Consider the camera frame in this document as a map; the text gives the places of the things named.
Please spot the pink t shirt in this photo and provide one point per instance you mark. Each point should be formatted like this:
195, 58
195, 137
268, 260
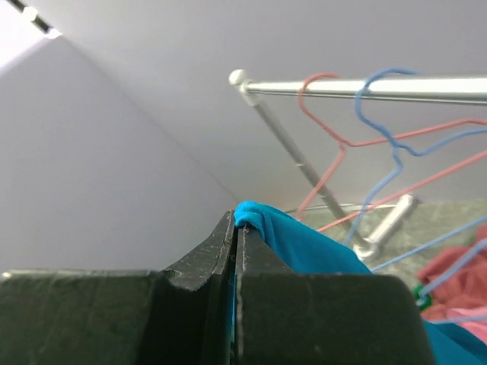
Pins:
473, 320

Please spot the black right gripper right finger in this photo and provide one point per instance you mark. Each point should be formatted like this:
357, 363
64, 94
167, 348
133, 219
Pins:
284, 317

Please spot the blue wire hanger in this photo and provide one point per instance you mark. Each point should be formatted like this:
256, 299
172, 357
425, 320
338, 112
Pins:
411, 255
393, 142

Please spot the green plastic tray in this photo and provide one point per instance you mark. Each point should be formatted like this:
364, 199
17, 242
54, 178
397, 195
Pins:
423, 297

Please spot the pink wire hanger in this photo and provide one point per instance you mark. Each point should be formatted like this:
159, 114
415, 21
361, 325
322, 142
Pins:
343, 144

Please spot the teal blue t shirt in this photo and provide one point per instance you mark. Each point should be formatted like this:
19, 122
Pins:
309, 252

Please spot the blue wire hanger right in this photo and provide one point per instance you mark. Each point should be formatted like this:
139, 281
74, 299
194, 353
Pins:
411, 255

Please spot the blue wire hanger middle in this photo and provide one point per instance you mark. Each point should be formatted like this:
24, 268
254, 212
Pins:
393, 142

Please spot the maroon t shirt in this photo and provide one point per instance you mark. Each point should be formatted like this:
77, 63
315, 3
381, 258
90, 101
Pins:
464, 293

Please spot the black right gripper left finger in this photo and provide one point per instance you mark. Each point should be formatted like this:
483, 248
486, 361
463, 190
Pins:
178, 315

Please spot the silver white clothes rack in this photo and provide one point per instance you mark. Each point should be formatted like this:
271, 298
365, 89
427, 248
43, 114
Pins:
458, 90

